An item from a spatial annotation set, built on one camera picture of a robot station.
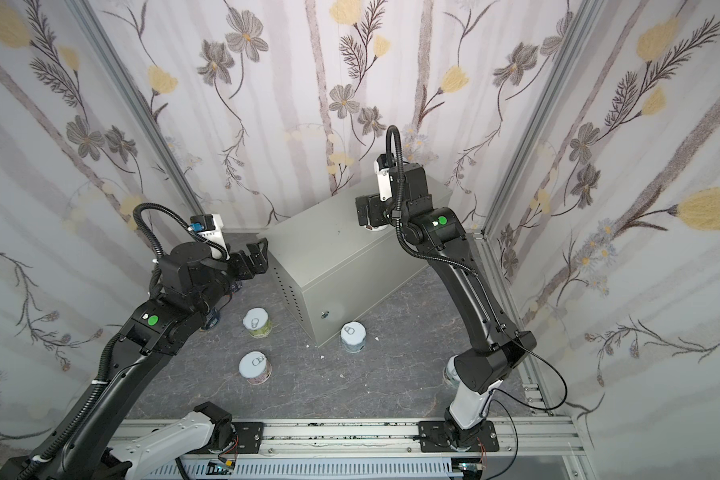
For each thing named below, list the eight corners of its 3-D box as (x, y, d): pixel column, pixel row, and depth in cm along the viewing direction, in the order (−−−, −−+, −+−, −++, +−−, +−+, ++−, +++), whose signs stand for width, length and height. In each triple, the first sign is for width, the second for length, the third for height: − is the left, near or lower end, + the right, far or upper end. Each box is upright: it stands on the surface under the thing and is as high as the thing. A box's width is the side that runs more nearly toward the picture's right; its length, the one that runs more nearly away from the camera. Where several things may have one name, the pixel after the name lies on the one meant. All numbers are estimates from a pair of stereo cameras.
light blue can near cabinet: (340, 352, 90) (339, 345, 86) (342, 328, 95) (341, 321, 91) (366, 352, 90) (366, 345, 86) (366, 328, 95) (366, 321, 91)
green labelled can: (245, 338, 93) (239, 329, 88) (251, 317, 98) (245, 307, 93) (269, 338, 93) (264, 329, 88) (274, 317, 98) (269, 307, 93)
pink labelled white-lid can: (241, 384, 85) (234, 377, 80) (248, 359, 89) (241, 351, 84) (269, 384, 85) (263, 377, 80) (274, 359, 89) (269, 351, 85)
